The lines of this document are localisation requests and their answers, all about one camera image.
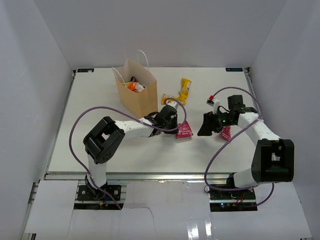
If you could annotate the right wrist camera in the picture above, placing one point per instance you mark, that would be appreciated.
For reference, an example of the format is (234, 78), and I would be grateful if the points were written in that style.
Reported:
(214, 103)

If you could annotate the aluminium front rail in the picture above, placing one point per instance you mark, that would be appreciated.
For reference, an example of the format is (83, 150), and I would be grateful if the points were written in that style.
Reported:
(130, 176)

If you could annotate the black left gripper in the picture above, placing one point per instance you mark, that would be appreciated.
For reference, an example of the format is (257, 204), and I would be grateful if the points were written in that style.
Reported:
(174, 120)

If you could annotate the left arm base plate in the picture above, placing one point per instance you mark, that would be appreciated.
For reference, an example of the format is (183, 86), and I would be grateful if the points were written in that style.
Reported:
(86, 200)

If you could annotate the orange snack packet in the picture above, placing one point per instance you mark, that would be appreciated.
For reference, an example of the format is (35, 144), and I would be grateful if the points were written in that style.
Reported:
(134, 86)

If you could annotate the yellow snack bar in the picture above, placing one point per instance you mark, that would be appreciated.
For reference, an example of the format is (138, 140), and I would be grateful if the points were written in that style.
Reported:
(185, 87)
(182, 98)

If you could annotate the dark purple candy packet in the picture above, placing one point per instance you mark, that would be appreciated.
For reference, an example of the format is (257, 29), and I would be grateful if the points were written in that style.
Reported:
(133, 79)

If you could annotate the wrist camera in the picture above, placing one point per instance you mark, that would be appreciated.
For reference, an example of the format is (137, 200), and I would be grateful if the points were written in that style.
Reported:
(214, 103)
(172, 103)

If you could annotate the white front cover sheet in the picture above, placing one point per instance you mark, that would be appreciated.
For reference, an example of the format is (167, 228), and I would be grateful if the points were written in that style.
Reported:
(164, 211)

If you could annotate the yellow snack bar upper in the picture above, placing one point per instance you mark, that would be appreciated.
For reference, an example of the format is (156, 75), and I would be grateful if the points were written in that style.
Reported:
(185, 87)

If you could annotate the yellow snack bar lower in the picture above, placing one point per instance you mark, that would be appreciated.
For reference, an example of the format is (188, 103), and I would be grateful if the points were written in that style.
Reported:
(182, 98)

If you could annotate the brown paper bag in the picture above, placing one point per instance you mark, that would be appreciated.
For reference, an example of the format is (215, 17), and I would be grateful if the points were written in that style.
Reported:
(142, 103)

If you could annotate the pink square snack packet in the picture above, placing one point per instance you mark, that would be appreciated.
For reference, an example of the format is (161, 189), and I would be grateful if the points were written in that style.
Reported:
(184, 131)

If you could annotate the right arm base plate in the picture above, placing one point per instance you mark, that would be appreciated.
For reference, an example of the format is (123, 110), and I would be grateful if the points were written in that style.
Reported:
(231, 201)

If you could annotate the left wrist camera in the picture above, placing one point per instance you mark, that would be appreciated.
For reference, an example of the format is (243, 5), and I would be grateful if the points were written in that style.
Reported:
(172, 103)

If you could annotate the small red triangular snack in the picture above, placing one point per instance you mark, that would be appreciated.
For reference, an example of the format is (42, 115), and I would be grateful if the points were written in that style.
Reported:
(226, 133)

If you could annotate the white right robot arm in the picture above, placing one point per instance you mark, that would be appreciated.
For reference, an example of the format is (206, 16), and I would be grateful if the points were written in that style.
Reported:
(274, 157)

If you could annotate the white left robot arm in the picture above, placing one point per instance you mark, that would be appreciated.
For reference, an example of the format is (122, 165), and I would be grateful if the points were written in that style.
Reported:
(103, 140)

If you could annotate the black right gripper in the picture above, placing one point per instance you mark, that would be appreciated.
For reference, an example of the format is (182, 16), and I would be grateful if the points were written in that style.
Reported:
(210, 122)

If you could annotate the blue corner marker tag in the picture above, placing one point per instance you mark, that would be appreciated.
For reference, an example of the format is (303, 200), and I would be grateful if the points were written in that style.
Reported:
(234, 69)

